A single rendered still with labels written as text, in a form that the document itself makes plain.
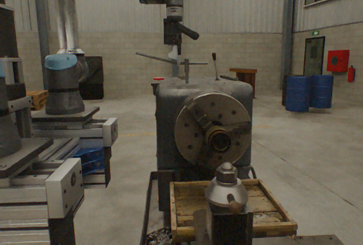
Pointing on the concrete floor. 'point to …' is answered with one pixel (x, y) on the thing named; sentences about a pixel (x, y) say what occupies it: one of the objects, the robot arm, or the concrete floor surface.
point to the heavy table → (243, 75)
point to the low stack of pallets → (37, 100)
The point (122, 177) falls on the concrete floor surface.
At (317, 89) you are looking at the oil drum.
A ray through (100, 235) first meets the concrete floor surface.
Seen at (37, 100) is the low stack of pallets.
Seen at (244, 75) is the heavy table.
